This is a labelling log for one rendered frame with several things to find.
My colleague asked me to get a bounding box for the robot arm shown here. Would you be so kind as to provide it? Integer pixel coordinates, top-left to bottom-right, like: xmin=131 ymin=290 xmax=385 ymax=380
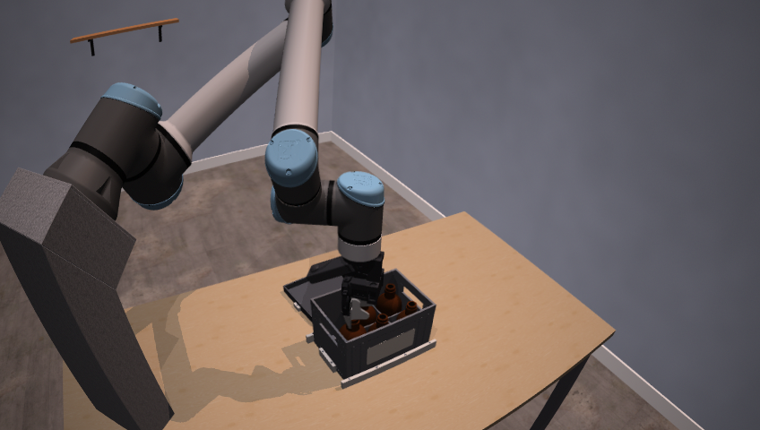
xmin=43 ymin=0 xmax=384 ymax=284

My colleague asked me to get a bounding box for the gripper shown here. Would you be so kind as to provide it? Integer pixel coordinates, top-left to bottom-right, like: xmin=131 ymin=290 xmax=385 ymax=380
xmin=341 ymin=251 xmax=384 ymax=329

